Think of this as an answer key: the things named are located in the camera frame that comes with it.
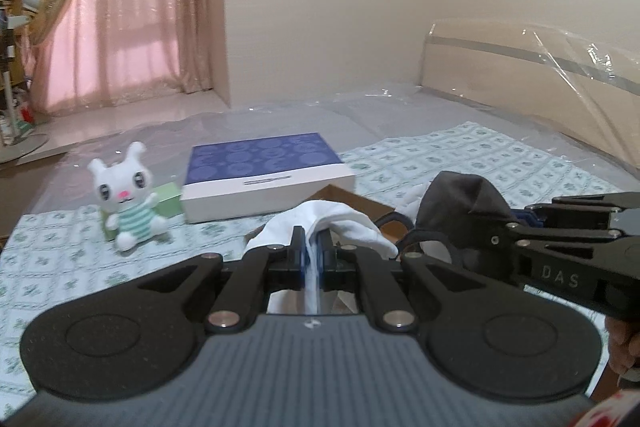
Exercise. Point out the beige bed headboard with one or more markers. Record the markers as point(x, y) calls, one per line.
point(500, 72)

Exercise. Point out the green floral tablecloth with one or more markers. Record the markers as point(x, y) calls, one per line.
point(60, 267)

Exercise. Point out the brown cardboard box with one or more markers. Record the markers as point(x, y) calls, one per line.
point(340, 197)

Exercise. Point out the pink curtain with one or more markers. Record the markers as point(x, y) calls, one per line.
point(125, 7)

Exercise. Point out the blue and white box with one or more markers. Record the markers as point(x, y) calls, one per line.
point(260, 167)

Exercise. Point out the grey face mask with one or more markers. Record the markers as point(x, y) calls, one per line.
point(460, 197)

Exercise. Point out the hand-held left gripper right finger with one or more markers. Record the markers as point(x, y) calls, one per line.
point(324, 262)

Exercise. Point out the white cloth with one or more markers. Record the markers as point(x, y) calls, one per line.
point(414, 203)
point(325, 217)

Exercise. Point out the standing fan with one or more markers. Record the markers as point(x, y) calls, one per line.
point(50, 7)

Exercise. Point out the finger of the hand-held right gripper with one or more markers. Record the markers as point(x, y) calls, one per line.
point(575, 207)
point(550, 234)

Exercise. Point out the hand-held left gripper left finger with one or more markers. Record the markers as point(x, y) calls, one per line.
point(300, 257)

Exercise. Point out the green carton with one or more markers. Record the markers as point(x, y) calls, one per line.
point(169, 202)

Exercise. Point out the person's right hand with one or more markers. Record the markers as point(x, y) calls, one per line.
point(624, 347)

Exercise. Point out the white plush bunny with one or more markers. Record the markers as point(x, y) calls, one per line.
point(127, 202)

